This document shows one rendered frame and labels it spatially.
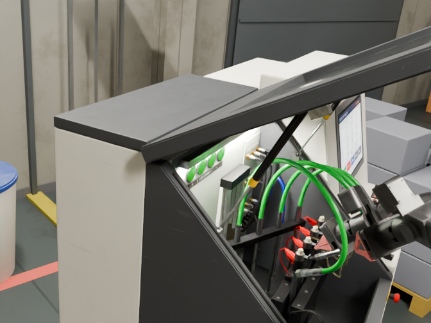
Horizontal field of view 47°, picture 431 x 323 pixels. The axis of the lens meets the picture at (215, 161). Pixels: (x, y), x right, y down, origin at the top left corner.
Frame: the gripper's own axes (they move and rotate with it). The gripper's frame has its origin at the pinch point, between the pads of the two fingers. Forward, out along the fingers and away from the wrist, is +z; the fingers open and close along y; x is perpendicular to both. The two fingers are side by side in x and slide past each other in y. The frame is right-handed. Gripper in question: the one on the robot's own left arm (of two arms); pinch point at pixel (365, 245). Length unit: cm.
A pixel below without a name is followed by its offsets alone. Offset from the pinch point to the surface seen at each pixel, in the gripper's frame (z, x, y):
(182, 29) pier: 245, -215, -97
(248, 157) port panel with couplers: 47, -40, -6
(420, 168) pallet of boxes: 154, -24, -163
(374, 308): 44, 19, -21
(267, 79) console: 41, -62, -22
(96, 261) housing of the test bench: 39, -25, 52
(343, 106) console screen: 51, -48, -53
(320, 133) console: 41, -38, -31
